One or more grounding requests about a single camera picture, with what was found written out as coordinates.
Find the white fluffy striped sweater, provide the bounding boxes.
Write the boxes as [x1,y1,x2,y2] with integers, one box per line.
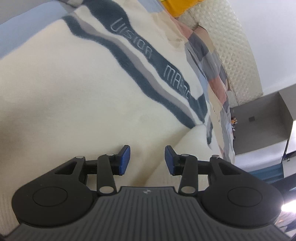
[1,1,221,232]

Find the grey wall cabinet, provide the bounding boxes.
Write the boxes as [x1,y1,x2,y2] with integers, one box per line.
[231,85,295,183]

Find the yellow pump bottle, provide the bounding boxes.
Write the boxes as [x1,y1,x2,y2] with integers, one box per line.
[231,117,237,125]

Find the cream quilted headboard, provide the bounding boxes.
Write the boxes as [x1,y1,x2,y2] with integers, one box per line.
[177,0,263,107]

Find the yellow crown cushion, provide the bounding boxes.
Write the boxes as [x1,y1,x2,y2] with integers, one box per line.
[161,0,203,18]

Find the patchwork plaid quilt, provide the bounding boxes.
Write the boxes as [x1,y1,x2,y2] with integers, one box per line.
[1,1,234,162]

